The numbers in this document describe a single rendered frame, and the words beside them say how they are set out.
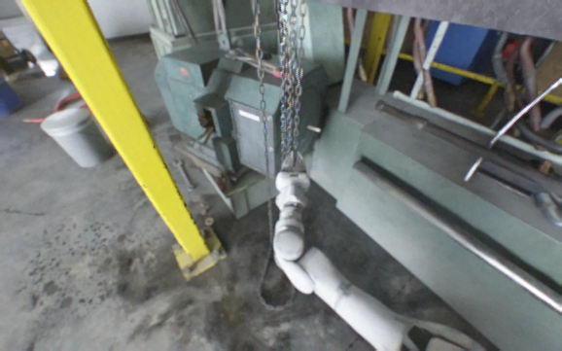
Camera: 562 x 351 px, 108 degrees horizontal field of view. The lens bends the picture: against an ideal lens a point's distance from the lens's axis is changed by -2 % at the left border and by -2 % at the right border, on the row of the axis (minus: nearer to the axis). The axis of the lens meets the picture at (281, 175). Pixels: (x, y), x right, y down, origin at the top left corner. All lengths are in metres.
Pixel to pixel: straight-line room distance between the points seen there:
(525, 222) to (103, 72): 1.24
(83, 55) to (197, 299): 1.04
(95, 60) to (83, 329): 1.16
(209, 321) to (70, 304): 0.70
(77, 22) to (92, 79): 0.11
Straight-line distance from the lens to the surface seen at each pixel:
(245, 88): 0.89
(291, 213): 0.56
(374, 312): 0.48
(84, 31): 0.68
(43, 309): 1.64
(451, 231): 0.98
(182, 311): 1.27
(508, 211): 0.99
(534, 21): 0.87
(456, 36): 3.63
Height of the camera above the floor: 1.15
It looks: 45 degrees down
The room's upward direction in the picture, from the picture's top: straight up
